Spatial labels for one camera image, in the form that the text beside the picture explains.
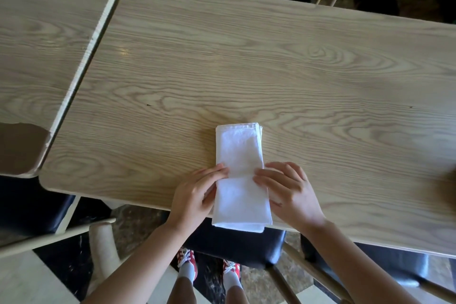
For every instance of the person's right forearm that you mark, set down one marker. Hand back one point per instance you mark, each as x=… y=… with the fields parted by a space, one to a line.
x=356 y=268

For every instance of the person's left hand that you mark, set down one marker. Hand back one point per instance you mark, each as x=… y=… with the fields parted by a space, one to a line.
x=194 y=197

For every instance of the person's left forearm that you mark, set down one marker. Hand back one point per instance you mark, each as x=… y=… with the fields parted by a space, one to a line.
x=142 y=264

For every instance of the white cloth napkin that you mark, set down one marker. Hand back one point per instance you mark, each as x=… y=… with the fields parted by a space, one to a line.
x=238 y=147

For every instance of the person's red shoe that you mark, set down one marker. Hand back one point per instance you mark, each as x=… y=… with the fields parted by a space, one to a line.
x=185 y=255
x=231 y=266

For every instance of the light wooden table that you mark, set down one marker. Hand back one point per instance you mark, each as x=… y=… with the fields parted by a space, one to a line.
x=42 y=47
x=285 y=65

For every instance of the person's right hand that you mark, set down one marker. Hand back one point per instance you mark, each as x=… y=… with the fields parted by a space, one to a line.
x=292 y=197

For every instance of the person's right red shoe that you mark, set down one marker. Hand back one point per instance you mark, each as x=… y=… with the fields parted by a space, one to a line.
x=231 y=266

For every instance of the person's right white sock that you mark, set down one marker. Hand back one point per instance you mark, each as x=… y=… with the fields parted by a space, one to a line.
x=232 y=280

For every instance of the person's left red shoe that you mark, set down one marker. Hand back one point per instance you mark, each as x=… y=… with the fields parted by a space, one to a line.
x=185 y=255

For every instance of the person's right leg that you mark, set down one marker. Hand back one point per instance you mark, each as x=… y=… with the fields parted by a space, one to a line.
x=237 y=296

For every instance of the person's leg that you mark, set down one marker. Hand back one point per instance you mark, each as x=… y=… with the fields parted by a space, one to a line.
x=237 y=296
x=181 y=293

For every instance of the person's white sock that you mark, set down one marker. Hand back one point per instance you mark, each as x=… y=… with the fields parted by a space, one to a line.
x=232 y=280
x=187 y=271

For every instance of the person's left leg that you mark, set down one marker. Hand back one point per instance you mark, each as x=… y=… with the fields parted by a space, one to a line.
x=181 y=293

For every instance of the person's left white sock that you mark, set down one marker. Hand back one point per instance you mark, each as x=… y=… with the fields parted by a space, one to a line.
x=187 y=271

